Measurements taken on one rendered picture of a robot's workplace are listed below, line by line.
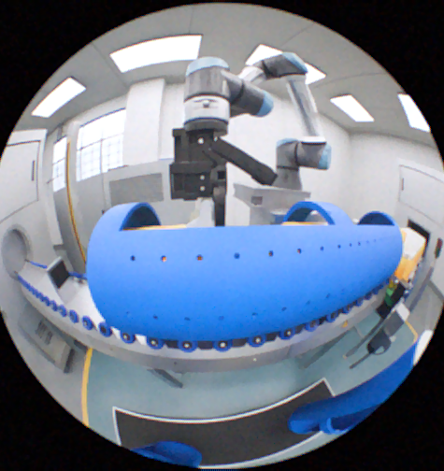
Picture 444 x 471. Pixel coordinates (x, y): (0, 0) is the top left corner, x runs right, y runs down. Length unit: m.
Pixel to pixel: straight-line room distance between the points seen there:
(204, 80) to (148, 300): 0.31
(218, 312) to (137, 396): 1.30
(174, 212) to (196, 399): 1.77
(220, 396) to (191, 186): 1.26
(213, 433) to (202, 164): 1.23
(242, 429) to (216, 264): 1.10
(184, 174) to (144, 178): 1.48
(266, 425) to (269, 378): 0.48
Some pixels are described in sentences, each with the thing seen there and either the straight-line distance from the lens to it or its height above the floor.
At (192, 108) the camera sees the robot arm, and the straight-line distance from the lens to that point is 0.24.
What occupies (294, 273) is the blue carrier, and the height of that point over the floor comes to 1.16.
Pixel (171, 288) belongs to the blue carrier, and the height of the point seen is 1.16.
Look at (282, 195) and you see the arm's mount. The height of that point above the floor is 1.20.
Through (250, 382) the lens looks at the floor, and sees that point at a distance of 1.31.
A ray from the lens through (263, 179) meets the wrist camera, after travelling 0.24.
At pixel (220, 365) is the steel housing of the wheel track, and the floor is 0.87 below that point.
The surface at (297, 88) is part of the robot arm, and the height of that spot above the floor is 1.63.
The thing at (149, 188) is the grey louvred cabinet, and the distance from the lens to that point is 1.68.
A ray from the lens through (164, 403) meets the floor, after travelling 1.34.
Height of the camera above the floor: 1.28
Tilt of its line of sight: 23 degrees down
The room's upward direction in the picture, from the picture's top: straight up
